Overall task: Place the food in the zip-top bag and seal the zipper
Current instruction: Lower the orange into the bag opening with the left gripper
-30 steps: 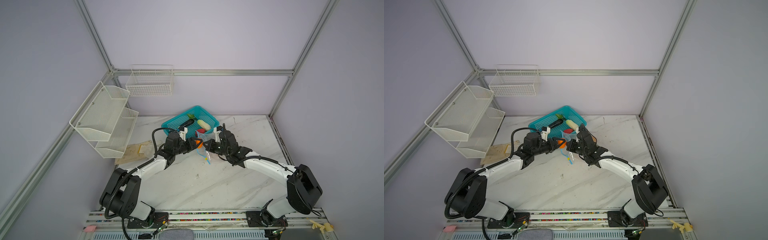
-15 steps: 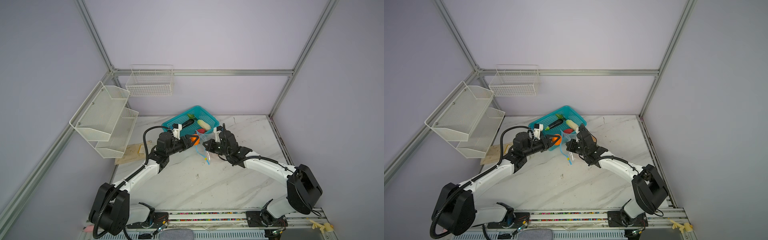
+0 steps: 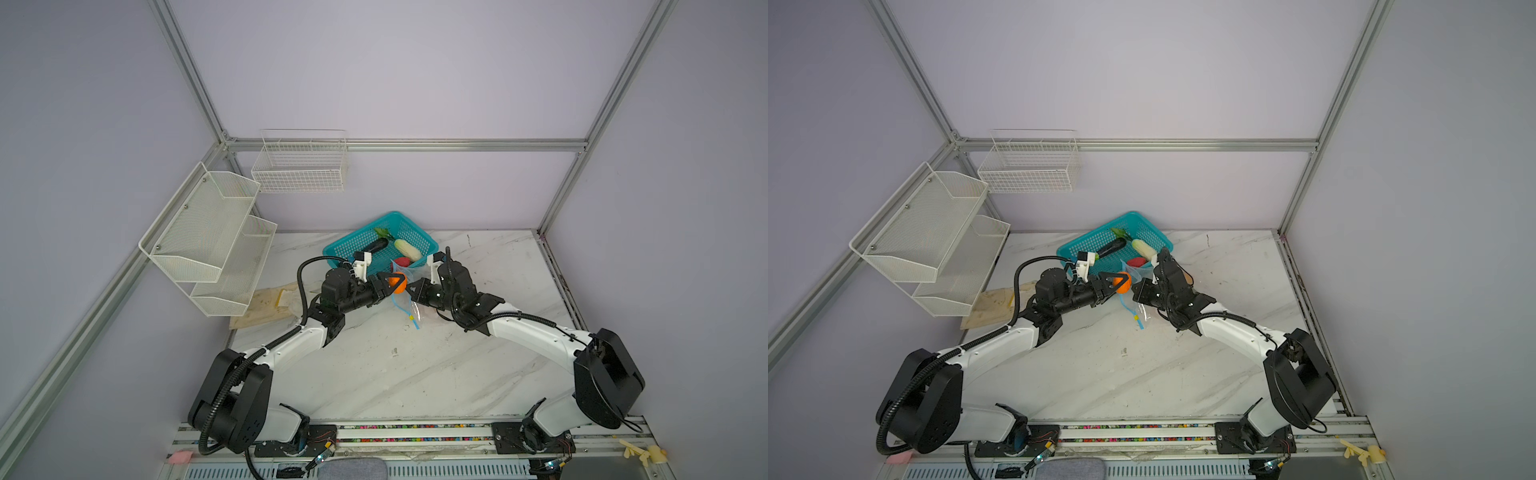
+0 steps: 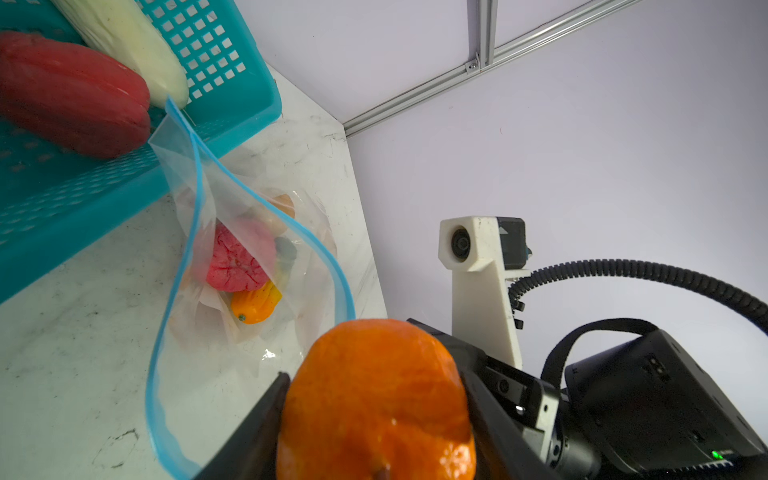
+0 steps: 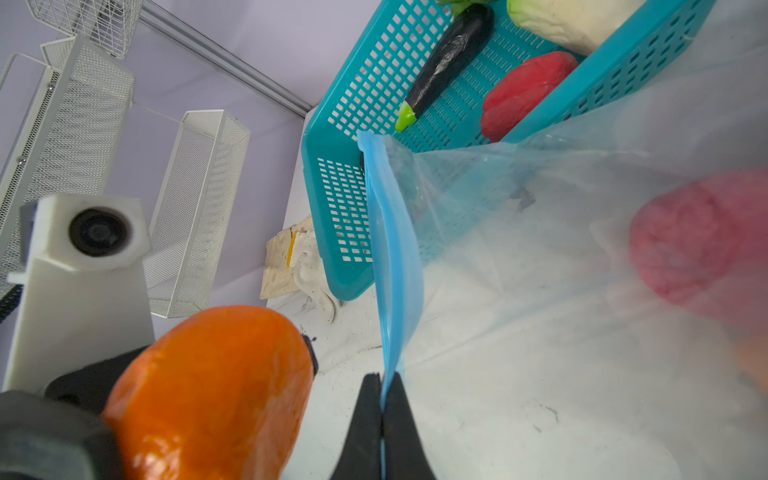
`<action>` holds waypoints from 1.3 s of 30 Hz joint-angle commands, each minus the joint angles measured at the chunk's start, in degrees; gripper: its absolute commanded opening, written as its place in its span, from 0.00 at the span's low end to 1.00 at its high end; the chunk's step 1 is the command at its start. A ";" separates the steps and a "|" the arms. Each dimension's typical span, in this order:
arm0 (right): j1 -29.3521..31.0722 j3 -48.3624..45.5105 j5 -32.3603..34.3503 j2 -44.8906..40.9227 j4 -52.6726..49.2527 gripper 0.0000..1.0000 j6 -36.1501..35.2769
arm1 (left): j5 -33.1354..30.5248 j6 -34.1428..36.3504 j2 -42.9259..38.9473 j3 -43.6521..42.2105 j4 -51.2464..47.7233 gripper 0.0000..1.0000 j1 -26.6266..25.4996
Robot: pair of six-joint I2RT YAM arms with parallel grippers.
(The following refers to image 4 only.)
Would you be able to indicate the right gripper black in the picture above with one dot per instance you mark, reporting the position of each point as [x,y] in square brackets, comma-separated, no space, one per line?
[537,409]

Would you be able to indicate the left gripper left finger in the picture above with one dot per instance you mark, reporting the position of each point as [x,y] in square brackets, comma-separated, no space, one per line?
[251,451]

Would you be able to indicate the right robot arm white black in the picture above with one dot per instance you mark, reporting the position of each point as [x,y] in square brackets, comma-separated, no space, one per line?
[616,399]

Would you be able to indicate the clear zip bag blue zipper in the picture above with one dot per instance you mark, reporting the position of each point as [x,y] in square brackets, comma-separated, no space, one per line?
[207,369]

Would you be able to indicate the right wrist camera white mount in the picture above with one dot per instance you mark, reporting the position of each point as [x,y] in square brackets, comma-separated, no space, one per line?
[486,255]

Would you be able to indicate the red bell pepper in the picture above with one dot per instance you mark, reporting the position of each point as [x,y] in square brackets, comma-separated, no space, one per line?
[73,96]

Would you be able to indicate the green yellow papaya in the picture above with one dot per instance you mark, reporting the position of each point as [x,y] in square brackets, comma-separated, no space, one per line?
[257,306]

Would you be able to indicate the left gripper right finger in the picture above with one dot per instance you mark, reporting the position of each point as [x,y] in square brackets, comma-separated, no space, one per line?
[502,453]

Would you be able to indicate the orange yellow mango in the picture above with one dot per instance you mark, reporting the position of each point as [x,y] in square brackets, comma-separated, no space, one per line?
[269,219]

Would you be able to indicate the orange tangerine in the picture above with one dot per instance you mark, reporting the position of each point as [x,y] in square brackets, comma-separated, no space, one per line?
[376,399]

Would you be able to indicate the teal plastic basket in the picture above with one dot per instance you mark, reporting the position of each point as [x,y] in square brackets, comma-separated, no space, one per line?
[54,202]

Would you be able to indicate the pink red dragon fruit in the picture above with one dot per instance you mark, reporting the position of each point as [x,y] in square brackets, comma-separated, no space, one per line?
[233,268]

